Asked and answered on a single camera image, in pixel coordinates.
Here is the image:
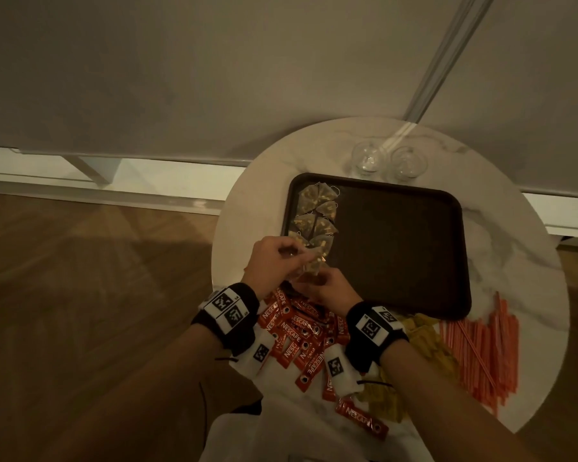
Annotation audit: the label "pile of yellow sachets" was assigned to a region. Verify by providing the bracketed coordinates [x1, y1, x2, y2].
[356, 312, 461, 424]

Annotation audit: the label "pyramid tea bag with string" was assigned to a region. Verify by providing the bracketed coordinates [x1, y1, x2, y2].
[296, 247, 329, 280]

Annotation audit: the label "person's left hand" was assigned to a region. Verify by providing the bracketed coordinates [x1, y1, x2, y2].
[240, 235, 321, 302]

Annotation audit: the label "round white marble table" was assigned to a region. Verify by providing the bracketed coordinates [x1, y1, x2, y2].
[0, 146, 578, 248]

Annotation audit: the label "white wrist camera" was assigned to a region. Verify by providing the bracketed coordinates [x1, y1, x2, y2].
[231, 329, 276, 379]
[323, 343, 365, 398]

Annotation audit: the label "person's left forearm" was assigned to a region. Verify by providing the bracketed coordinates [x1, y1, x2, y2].
[38, 324, 222, 462]

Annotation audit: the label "neat cluster of tea bags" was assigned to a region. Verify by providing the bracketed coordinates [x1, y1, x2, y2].
[288, 181, 342, 253]

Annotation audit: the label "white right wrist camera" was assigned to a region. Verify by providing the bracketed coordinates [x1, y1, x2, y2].
[323, 343, 365, 398]

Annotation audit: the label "pile of red Nescafe sachets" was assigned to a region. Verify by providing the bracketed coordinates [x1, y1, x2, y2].
[258, 286, 390, 441]

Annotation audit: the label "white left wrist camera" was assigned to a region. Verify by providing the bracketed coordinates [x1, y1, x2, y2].
[231, 329, 276, 379]

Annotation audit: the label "clear glass cup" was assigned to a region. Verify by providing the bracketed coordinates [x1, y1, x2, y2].
[350, 141, 387, 178]
[390, 146, 428, 184]

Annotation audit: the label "black left camera cable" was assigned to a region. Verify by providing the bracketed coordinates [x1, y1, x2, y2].
[200, 355, 240, 446]

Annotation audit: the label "black wristband with markers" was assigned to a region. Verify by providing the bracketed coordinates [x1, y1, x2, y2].
[345, 301, 410, 373]
[191, 282, 261, 357]

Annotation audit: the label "pile of orange stick packets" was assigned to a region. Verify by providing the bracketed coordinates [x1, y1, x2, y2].
[438, 292, 520, 417]

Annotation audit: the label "person's white trousers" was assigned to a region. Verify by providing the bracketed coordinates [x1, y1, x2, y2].
[200, 397, 434, 462]

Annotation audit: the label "black left wristband with markers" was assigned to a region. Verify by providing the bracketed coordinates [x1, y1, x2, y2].
[191, 282, 261, 357]

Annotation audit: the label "perforated metal wall rail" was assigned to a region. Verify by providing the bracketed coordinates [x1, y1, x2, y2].
[402, 0, 497, 123]

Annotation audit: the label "dark brown tray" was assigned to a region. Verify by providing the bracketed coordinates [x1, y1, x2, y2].
[281, 173, 472, 321]

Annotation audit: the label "person's right hand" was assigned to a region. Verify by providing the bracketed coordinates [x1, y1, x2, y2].
[291, 266, 365, 318]

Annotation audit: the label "person's right forearm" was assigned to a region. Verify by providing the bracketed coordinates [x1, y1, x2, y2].
[380, 339, 540, 462]

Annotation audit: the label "black right wristband with markers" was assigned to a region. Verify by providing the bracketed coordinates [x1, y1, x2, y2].
[345, 301, 410, 373]

